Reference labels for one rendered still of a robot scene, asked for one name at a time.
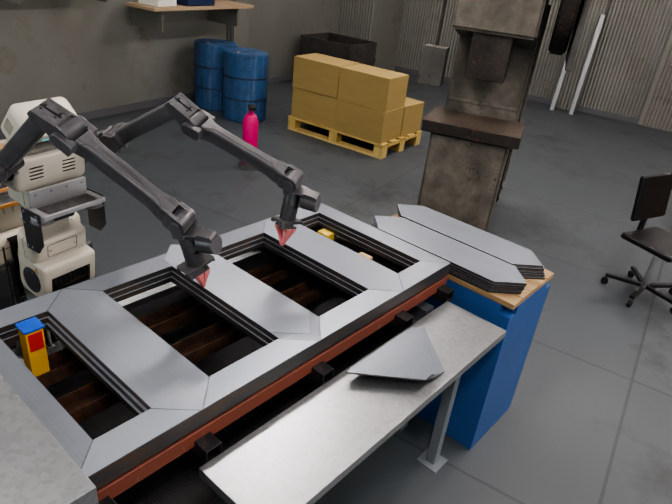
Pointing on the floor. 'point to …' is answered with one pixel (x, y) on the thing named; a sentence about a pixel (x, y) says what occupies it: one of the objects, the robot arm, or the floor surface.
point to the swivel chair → (657, 197)
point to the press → (486, 98)
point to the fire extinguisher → (250, 132)
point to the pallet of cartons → (354, 104)
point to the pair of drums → (230, 78)
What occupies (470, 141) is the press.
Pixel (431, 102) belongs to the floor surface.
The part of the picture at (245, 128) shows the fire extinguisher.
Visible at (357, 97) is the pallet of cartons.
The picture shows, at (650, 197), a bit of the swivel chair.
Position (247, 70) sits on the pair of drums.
